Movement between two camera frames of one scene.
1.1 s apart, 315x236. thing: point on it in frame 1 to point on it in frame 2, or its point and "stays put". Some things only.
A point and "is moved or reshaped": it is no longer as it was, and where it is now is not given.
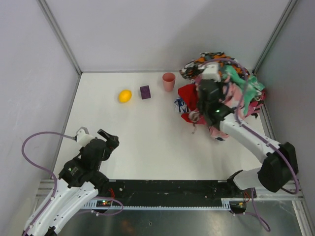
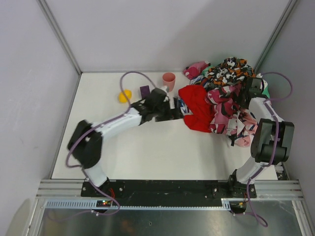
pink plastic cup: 169,78 stays put
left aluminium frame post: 61,33 stays put
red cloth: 189,92 is moved or reshaped
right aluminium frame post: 289,7 stays put
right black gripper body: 205,86 to 245,99
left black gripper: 107,146 to 171,112
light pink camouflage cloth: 235,99 is moved or reshaped
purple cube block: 145,92 stays put
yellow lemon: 125,96 stays put
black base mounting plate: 178,191 stays put
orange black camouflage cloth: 192,69 to 232,72
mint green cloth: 249,85 to 266,92
